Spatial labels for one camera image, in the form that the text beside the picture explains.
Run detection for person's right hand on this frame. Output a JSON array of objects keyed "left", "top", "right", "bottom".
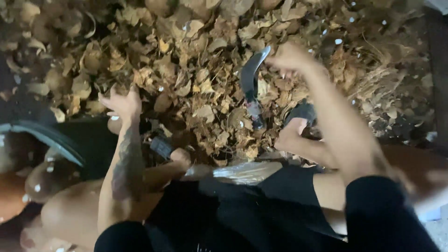
[{"left": 265, "top": 43, "right": 327, "bottom": 80}]

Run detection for brown husked coconut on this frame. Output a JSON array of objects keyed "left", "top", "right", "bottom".
[{"left": 24, "top": 157, "right": 85, "bottom": 204}]

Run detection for black shorts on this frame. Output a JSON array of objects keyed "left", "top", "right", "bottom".
[{"left": 94, "top": 164, "right": 442, "bottom": 252}]

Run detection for curved metal husking blade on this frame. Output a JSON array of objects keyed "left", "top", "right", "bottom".
[{"left": 239, "top": 45, "right": 272, "bottom": 131}]

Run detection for black tub with teal rim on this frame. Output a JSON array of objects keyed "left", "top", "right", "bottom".
[{"left": 0, "top": 119, "right": 121, "bottom": 182}]

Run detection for heap of dry coconut husks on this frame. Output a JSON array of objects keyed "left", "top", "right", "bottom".
[{"left": 0, "top": 0, "right": 435, "bottom": 169}]

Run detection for person's right leg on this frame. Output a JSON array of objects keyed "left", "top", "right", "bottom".
[{"left": 274, "top": 117, "right": 448, "bottom": 236}]

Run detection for clear plastic bag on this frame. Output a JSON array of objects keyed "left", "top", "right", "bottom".
[{"left": 185, "top": 160, "right": 285, "bottom": 186}]

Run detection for black sandal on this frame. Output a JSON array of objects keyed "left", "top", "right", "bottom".
[
  {"left": 150, "top": 135, "right": 175, "bottom": 160},
  {"left": 284, "top": 101, "right": 318, "bottom": 127}
]

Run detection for person's left hand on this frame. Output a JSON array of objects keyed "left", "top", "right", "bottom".
[{"left": 98, "top": 86, "right": 143, "bottom": 124}]

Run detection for person's left leg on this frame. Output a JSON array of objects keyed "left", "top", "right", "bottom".
[{"left": 39, "top": 147, "right": 192, "bottom": 250}]

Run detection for person's leg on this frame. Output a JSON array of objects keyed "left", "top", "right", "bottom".
[
  {"left": 39, "top": 147, "right": 192, "bottom": 250},
  {"left": 274, "top": 117, "right": 448, "bottom": 236}
]

